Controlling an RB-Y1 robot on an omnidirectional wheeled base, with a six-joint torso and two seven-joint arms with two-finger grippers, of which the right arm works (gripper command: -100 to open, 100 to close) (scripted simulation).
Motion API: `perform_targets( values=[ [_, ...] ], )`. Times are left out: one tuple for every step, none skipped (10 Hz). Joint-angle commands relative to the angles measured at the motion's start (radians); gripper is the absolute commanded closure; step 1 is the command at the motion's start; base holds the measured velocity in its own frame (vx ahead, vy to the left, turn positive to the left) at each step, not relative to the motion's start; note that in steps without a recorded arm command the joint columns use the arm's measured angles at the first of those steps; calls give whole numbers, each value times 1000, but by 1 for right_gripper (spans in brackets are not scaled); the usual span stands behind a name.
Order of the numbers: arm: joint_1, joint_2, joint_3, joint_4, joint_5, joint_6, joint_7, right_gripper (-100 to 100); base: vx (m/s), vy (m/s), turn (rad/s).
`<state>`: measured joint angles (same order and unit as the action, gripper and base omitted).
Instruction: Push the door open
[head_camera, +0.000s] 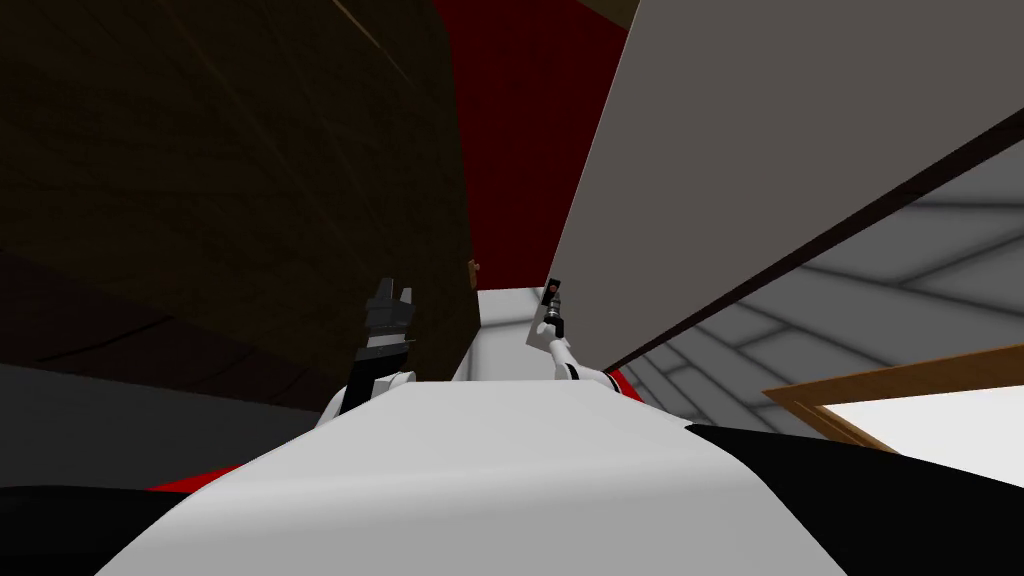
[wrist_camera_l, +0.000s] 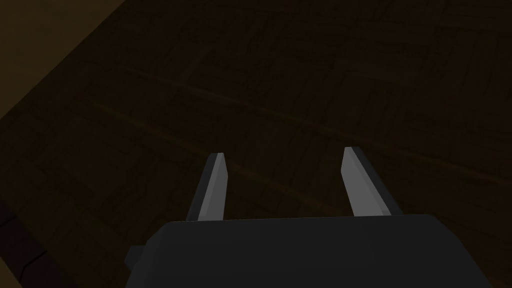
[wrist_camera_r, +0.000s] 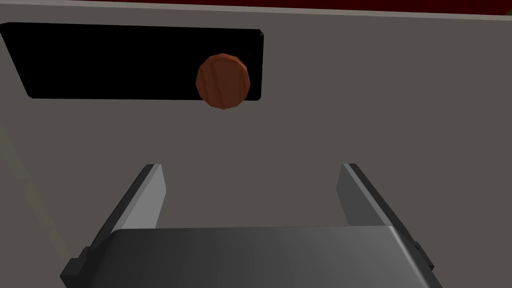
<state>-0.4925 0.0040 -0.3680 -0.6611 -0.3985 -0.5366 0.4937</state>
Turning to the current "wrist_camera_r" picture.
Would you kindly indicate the black rectangular plate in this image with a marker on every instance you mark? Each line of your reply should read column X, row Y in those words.
column 112, row 64

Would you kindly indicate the brown round wooden knob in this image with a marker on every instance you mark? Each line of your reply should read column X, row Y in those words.
column 222, row 81

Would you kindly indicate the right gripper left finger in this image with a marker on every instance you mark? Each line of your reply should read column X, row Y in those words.
column 144, row 204

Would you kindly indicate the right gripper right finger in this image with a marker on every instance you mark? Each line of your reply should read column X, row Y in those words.
column 360, row 204

